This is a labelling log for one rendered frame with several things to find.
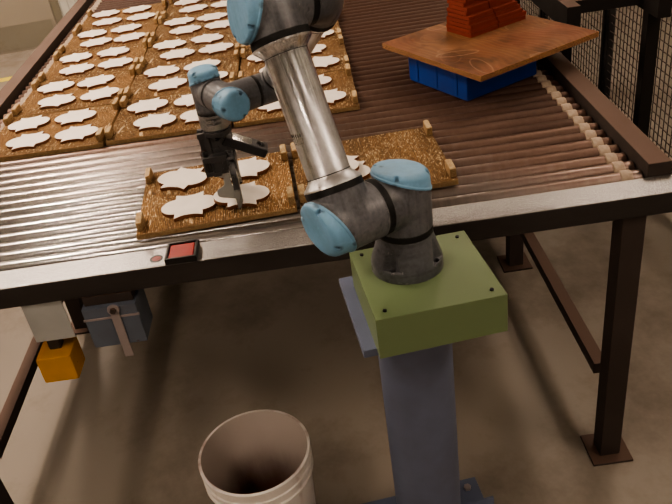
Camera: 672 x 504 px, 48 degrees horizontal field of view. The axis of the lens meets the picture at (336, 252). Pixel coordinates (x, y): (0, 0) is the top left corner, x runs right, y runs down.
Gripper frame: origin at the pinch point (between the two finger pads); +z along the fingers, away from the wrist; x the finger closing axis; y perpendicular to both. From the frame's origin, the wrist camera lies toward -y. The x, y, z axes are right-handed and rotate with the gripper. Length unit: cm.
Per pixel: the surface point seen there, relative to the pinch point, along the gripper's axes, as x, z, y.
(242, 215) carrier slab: 8.8, 1.0, 0.2
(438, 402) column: 55, 32, -37
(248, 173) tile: -12.2, 0.2, -2.1
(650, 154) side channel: 16, 1, -103
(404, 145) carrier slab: -15.3, 2.2, -46.6
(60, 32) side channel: -199, 1, 84
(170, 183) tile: -14.3, -0.2, 19.7
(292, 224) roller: 14.3, 3.1, -11.8
